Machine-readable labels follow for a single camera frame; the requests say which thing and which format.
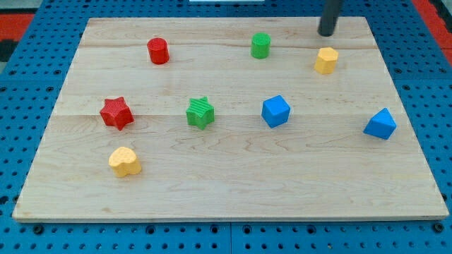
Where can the yellow heart block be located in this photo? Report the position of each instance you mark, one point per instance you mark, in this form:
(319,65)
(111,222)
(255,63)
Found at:
(124,161)

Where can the yellow hexagon block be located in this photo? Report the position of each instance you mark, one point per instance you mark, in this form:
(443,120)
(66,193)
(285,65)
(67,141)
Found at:
(326,60)

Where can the red cylinder block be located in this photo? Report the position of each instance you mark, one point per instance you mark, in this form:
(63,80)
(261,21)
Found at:
(158,50)

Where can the green star block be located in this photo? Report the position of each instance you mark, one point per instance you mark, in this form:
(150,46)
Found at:
(200,112)

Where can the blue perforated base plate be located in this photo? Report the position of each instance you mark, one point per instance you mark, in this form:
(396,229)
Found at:
(33,76)

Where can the red star block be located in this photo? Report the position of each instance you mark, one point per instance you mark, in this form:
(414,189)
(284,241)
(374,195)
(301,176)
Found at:
(117,113)

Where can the green cylinder block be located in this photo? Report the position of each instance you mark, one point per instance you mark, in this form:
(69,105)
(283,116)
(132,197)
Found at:
(260,45)

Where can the light wooden board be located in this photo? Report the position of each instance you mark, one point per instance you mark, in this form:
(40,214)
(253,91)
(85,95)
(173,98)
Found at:
(319,166)

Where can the blue triangle block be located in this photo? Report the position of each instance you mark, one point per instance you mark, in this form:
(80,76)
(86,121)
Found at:
(381,125)

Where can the blue cube block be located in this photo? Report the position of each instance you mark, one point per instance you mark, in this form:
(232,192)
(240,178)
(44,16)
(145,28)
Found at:
(275,111)

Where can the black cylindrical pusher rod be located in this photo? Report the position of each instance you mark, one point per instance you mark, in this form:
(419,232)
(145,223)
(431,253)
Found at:
(329,17)

